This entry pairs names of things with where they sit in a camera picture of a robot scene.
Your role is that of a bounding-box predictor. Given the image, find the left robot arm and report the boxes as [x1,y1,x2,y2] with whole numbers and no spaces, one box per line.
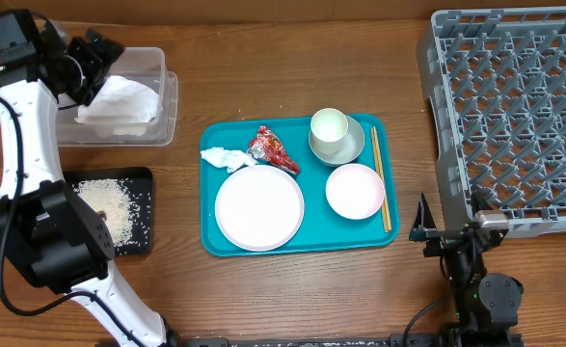
[0,10,178,346]

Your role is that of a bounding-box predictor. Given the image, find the teal plastic tray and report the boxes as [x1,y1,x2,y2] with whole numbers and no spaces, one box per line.
[200,114,400,254]

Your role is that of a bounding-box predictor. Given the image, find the pile of rice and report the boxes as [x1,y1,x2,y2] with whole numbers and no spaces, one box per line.
[73,179,139,247]

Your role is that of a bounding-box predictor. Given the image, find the red snack wrapper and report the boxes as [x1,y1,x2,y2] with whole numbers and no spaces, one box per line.
[247,125,300,175]

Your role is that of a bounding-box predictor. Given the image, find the grey small bowl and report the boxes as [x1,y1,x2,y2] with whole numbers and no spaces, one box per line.
[309,116,365,167]

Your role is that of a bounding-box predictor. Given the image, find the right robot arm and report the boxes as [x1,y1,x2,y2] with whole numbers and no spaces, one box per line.
[402,193,524,347]

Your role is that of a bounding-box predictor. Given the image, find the small white tissue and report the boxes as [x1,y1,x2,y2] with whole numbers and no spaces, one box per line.
[201,147,257,174]

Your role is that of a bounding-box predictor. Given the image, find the wooden chopstick left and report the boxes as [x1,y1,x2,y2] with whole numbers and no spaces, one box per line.
[370,126,391,233]

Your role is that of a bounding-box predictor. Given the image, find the black waste tray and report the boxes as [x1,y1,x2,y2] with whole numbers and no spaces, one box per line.
[64,167,154,256]

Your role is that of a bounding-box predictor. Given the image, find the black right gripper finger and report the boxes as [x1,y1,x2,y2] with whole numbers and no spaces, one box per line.
[412,193,436,232]
[471,191,493,212]

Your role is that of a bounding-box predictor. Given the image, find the clear plastic bin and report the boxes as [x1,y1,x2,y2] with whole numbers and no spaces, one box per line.
[56,47,178,147]

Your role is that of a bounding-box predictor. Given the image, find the grey dishwasher rack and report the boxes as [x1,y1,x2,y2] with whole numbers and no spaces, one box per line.
[417,6,566,238]

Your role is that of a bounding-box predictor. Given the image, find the wooden chopstick right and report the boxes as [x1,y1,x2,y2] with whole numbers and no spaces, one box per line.
[372,125,393,232]

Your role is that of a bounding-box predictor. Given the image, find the white paper cup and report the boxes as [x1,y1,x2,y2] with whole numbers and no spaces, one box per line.
[310,108,349,154]

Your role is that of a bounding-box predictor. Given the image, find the wooden chopstick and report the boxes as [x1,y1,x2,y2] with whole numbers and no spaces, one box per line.
[372,125,393,232]
[370,126,391,233]

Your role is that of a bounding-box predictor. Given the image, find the large white tissue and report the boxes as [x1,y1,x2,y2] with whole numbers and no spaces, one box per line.
[74,75,159,137]

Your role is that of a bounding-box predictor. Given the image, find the large white plate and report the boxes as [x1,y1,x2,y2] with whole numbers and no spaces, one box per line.
[214,165,305,252]

